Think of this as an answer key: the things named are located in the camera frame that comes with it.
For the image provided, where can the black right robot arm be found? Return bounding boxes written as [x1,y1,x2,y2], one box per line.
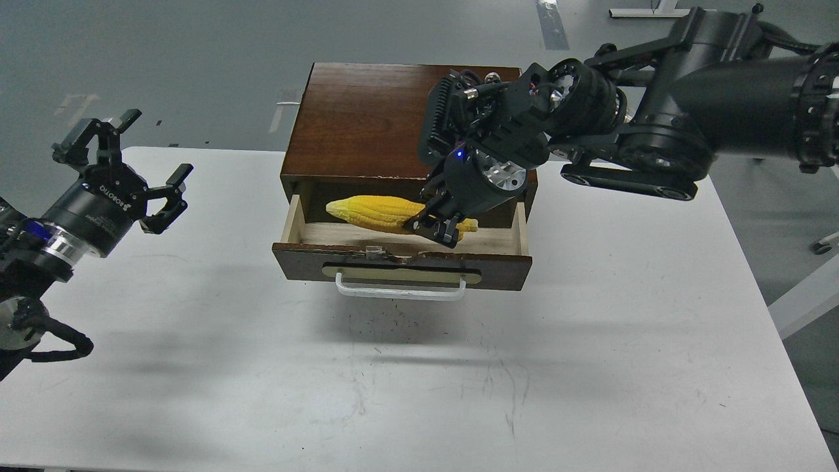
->
[1,109,193,377]

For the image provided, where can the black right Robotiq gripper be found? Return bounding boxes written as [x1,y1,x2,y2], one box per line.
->
[42,109,194,258]

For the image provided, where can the white table leg base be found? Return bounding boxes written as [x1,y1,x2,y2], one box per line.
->
[608,1,690,19]

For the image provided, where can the dark wooden cabinet box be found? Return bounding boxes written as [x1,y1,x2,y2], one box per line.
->
[280,62,539,227]

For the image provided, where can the yellow corn cob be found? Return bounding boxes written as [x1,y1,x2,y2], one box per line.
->
[326,195,479,241]

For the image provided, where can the wooden drawer with white handle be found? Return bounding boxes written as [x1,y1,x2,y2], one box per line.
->
[272,195,532,292]

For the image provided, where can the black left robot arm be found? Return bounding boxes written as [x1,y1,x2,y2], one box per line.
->
[402,5,837,248]

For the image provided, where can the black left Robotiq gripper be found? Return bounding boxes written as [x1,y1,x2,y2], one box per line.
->
[402,147,528,248]

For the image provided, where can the white furniture at right edge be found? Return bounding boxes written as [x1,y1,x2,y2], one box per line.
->
[768,229,839,340]

